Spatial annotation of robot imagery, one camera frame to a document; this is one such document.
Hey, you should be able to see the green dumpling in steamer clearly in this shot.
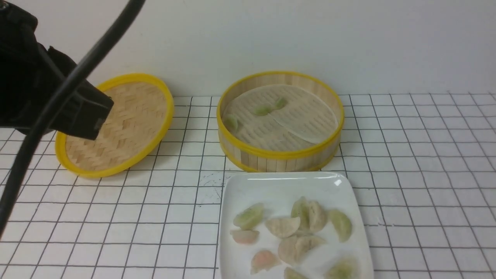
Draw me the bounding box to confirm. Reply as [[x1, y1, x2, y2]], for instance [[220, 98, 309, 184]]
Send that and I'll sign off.
[[223, 114, 238, 133], [273, 97, 288, 110], [253, 105, 273, 116]]

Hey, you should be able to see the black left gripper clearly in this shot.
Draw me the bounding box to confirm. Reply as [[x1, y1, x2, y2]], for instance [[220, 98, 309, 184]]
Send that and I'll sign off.
[[0, 0, 114, 140]]

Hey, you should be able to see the beige dumpling on plate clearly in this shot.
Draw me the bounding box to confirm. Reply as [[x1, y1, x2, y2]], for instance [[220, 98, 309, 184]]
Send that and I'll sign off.
[[308, 201, 327, 233], [264, 217, 300, 239], [277, 235, 327, 266]]

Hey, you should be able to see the green dumpling on plate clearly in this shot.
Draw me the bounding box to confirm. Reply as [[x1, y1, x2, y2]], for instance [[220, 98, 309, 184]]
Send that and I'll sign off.
[[324, 256, 361, 279], [328, 209, 353, 243], [291, 196, 309, 231], [233, 203, 264, 230]]

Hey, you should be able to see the white steamer liner paper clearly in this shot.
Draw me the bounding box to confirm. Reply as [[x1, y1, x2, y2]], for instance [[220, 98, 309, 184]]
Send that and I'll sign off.
[[222, 84, 338, 152]]

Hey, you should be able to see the white square plate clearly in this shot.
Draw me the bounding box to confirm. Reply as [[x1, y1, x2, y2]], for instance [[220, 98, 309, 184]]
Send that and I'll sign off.
[[219, 172, 375, 279]]

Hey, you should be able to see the bamboo steamer basket yellow rim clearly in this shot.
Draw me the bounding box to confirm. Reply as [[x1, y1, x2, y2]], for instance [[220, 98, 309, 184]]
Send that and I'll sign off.
[[216, 71, 345, 172]]

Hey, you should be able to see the checkered white tablecloth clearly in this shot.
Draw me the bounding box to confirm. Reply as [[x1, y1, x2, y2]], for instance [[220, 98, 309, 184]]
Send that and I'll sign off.
[[1, 93, 495, 279]]

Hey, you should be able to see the pale pink dumpling on plate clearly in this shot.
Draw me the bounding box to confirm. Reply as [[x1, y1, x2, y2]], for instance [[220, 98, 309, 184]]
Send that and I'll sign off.
[[230, 230, 259, 245]]

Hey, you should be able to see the bamboo steamer lid yellow rim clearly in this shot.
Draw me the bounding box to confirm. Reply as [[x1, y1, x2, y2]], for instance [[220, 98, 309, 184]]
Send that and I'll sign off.
[[55, 74, 175, 178]]

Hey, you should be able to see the black cable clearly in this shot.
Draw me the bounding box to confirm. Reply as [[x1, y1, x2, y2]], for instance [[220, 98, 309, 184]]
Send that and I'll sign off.
[[0, 0, 146, 237]]

